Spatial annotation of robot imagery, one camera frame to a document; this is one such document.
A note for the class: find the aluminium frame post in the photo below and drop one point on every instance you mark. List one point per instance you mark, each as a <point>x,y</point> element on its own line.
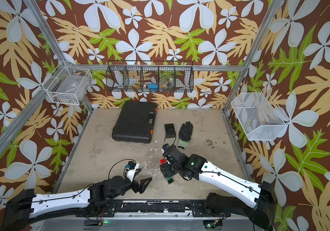
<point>269,17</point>

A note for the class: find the black green work glove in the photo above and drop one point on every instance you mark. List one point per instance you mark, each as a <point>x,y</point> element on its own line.
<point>185,134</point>

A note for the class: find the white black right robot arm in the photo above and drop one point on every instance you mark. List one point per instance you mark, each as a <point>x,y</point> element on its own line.
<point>257,202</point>

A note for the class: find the black plastic tool case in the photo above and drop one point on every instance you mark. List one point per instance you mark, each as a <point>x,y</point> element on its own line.
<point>135,122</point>

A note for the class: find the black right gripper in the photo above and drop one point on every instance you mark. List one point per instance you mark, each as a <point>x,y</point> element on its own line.
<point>165,169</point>

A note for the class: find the white mesh basket right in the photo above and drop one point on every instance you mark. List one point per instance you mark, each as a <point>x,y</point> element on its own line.
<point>261,118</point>

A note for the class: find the black wire basket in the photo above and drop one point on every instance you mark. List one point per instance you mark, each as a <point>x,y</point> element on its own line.
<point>138,75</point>

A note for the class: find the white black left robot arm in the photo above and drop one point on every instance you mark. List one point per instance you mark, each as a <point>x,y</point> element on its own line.
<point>29,207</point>

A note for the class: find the small black battery box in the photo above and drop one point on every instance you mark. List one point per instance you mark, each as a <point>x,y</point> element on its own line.
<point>170,131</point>

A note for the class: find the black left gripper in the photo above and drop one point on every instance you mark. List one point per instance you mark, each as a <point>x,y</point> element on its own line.
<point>141,187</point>

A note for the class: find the clear plastic in basket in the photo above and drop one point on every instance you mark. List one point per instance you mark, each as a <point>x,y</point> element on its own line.
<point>166,83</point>

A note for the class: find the blue object in basket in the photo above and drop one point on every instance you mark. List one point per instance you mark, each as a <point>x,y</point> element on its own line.
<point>153,87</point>

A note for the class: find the red lego brick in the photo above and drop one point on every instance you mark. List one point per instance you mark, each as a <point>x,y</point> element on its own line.
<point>163,161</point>

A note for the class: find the white wire basket left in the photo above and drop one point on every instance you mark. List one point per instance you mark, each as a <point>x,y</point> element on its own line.
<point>68,85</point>

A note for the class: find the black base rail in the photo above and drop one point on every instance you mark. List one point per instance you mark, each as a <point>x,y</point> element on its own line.
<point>112,208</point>

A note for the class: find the dark green lego brick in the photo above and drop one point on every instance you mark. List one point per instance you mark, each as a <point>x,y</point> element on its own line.
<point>170,180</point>

